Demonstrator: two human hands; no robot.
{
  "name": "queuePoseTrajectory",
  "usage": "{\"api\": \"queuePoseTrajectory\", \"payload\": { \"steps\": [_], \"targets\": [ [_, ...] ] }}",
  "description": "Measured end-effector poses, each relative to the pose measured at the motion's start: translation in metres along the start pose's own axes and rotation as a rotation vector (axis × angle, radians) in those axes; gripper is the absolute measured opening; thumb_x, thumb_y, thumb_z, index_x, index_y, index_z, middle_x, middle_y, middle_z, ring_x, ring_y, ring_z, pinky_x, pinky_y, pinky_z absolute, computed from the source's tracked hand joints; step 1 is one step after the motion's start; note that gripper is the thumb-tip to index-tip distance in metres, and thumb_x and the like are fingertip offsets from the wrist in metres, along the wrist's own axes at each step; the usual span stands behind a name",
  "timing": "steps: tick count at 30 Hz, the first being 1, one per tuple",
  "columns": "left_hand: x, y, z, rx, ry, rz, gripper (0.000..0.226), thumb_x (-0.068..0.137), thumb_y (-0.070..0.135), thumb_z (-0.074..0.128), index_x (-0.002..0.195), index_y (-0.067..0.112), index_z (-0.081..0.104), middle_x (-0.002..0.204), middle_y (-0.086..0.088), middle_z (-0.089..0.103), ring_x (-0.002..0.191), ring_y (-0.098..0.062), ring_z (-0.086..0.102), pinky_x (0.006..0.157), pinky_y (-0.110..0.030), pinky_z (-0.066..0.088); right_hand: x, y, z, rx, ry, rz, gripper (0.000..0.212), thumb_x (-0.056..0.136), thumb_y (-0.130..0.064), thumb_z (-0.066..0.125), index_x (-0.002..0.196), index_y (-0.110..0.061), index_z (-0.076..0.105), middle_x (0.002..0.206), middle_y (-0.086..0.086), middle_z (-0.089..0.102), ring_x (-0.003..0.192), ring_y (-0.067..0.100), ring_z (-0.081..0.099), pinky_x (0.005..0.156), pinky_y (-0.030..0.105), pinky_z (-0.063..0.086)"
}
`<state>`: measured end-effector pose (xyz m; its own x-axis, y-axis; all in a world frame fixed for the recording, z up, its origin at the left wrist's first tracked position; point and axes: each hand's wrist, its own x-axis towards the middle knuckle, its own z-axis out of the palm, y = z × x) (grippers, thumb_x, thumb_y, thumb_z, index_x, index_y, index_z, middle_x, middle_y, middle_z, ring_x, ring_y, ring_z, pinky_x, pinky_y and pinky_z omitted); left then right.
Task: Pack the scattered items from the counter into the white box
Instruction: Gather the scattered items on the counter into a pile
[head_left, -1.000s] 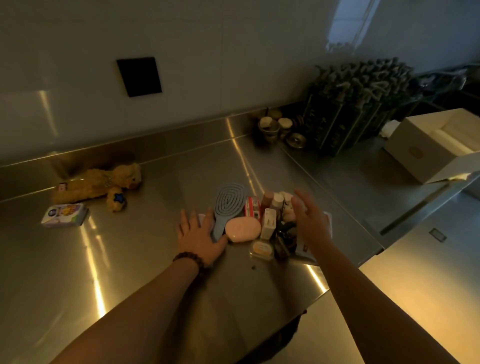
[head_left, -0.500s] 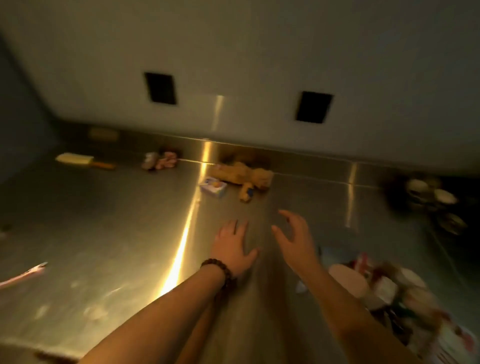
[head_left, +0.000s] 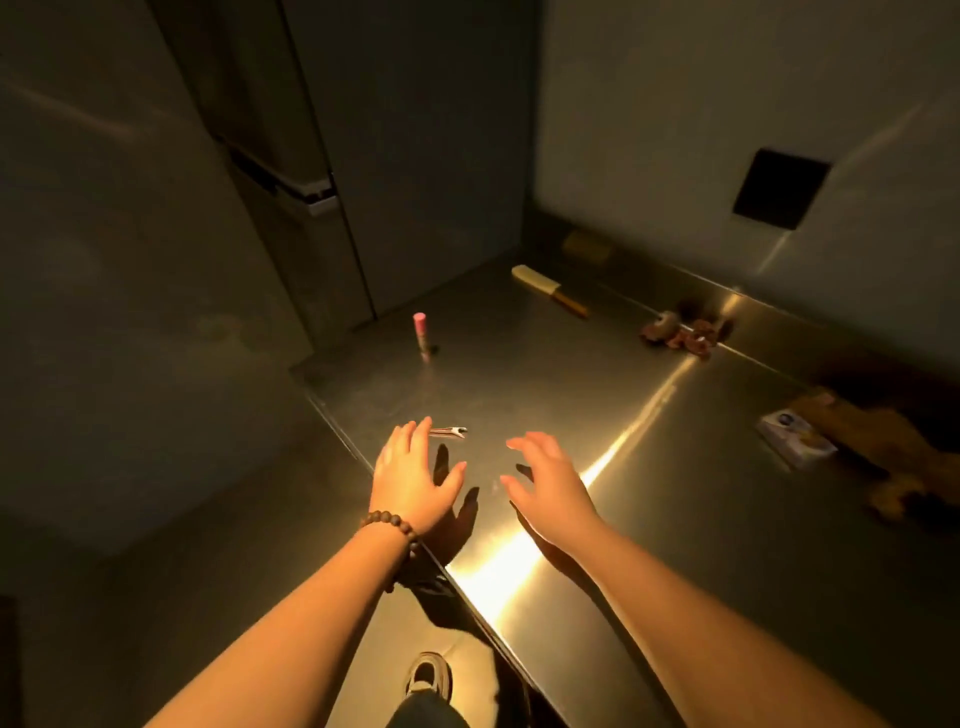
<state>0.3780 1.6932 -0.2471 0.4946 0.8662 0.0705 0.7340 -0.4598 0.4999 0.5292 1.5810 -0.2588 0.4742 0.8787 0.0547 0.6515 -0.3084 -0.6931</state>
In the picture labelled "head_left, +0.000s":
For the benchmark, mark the person's left hand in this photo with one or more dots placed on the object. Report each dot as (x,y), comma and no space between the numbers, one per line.
(405,487)

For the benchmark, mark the black wall socket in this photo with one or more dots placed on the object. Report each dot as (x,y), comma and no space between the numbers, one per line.
(780,188)

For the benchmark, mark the person's white shoe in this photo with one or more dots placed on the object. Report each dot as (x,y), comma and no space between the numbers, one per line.
(429,675)

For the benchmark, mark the pink lip balm tube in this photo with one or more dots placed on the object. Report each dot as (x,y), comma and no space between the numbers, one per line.
(421,335)

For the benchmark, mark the small brown plush toy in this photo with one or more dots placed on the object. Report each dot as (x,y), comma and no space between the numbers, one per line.
(686,332)

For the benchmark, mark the person's right hand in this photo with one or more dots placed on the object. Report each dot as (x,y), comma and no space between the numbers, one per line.
(555,495)

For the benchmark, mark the person's right thumb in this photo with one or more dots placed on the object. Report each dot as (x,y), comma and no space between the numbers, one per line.
(516,491)

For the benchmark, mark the grey refrigerator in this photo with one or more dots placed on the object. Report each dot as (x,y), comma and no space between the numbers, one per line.
(300,165)

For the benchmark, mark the person's dark trouser leg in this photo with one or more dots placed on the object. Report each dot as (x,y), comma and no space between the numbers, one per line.
(426,711)

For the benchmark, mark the person's right forearm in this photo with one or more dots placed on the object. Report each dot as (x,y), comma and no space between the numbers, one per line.
(705,645)

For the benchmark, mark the silver nail clipper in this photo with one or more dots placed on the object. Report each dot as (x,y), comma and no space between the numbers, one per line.
(448,432)

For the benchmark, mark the person's left forearm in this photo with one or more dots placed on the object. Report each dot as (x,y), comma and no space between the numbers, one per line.
(292,637)

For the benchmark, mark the yellow sponge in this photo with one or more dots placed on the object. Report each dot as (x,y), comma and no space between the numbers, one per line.
(587,247)

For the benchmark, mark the person's left thumb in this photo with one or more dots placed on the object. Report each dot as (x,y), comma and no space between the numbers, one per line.
(453,484)

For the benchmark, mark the white and blue small box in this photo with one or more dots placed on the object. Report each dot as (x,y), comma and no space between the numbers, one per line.
(795,438)

